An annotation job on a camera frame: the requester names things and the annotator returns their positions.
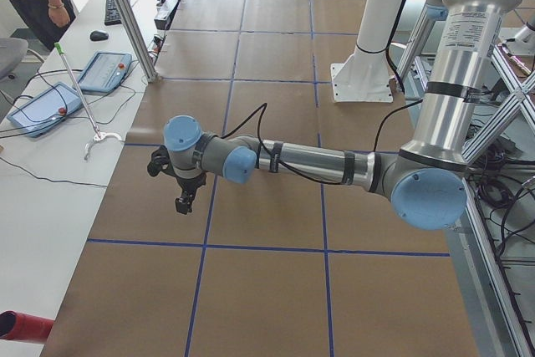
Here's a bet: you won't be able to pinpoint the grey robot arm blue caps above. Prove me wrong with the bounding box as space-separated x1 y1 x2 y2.
157 0 522 230

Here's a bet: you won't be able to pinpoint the blue teach pendant far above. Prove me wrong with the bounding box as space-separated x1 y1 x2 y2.
77 51 132 94

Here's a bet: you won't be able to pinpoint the black keyboard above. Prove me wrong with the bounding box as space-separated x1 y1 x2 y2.
104 0 122 26

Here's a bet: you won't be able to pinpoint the blue teach pendant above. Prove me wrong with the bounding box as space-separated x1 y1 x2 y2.
77 51 132 94
7 82 82 137

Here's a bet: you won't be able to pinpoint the reacher grabber stick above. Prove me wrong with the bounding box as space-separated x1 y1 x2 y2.
54 42 124 161

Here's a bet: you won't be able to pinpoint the aluminium frame post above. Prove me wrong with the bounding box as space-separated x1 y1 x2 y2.
115 0 159 83

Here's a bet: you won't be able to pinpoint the blue teach pendant near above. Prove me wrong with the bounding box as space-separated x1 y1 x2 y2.
7 82 82 137

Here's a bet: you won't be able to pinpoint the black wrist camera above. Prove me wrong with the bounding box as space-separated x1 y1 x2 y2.
147 145 174 177

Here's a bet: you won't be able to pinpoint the black computer mouse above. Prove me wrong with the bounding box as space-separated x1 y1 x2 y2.
89 30 109 42

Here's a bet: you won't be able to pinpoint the aluminium frame rail structure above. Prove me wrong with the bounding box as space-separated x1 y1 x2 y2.
396 0 535 357

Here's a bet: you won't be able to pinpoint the black camera cable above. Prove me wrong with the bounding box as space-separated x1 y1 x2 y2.
220 97 424 186

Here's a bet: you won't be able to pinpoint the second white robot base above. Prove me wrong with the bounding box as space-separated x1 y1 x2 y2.
497 14 534 56

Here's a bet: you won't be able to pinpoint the red cylinder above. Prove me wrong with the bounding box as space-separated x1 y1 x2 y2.
1 311 54 344

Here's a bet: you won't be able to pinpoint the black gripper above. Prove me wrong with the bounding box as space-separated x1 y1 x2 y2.
173 172 206 214

